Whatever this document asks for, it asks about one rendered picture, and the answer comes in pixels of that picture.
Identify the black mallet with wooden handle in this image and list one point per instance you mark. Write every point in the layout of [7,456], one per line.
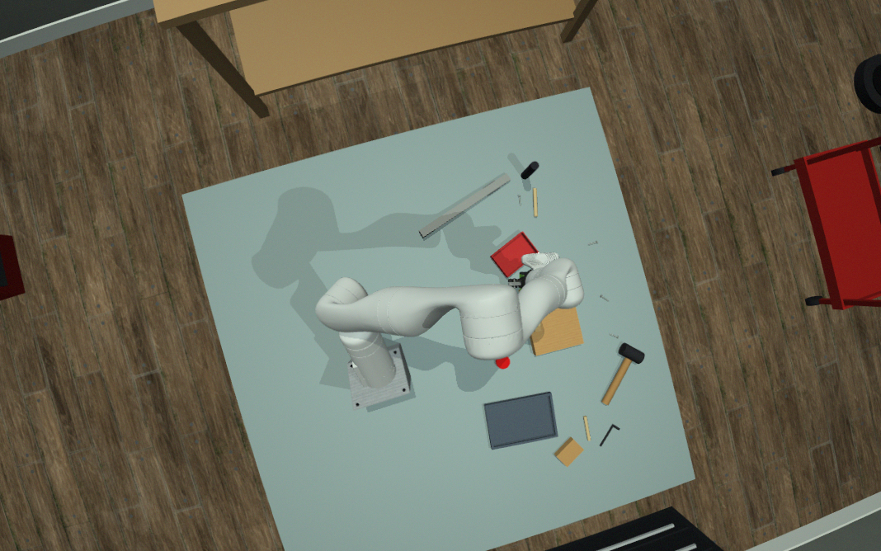
[631,354]

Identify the black cylinder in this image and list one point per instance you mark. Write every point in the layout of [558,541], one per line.
[529,170]

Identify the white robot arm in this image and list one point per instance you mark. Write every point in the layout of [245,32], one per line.
[490,314]

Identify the red open tray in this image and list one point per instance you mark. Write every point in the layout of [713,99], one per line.
[508,257]

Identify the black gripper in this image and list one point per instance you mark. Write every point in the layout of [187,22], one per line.
[519,282]

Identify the light brown wooden board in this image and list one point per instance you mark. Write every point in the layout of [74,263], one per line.
[560,329]

